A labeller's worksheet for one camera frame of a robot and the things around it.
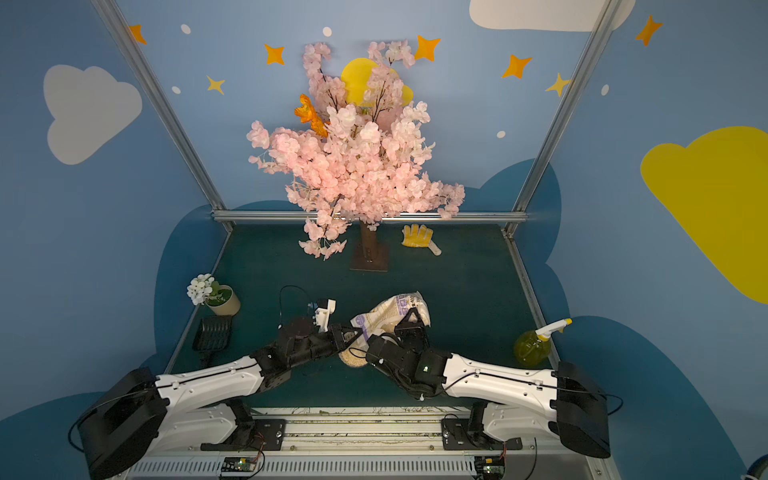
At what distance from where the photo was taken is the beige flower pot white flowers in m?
0.88

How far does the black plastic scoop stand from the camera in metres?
0.90

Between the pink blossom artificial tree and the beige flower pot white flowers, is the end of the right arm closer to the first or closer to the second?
the pink blossom artificial tree

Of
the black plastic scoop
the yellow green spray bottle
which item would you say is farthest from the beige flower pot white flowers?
the yellow green spray bottle

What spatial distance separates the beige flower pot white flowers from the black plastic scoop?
3cm

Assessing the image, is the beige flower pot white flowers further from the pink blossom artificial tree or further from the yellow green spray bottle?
the yellow green spray bottle

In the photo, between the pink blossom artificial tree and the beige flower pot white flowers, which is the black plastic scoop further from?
the pink blossom artificial tree
